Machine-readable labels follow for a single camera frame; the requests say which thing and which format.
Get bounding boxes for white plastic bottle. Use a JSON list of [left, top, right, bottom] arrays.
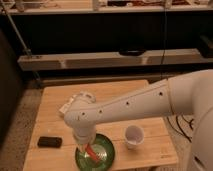
[[59, 98, 74, 114]]

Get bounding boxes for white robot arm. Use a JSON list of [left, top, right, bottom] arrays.
[[64, 69, 213, 171]]

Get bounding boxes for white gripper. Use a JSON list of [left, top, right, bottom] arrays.
[[73, 132, 96, 145]]

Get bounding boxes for green round plate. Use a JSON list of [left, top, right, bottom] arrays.
[[75, 134, 115, 171]]

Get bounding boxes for black rectangular case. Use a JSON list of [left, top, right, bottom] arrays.
[[37, 136, 62, 148]]

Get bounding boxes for wooden shelf rack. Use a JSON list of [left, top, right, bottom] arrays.
[[0, 0, 213, 83]]

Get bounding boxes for black bowl on shelf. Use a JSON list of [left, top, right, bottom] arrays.
[[119, 50, 146, 56]]

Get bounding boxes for black floor cables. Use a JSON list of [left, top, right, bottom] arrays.
[[166, 114, 195, 143]]

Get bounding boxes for metal diagonal pole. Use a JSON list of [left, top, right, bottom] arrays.
[[0, 0, 42, 88]]

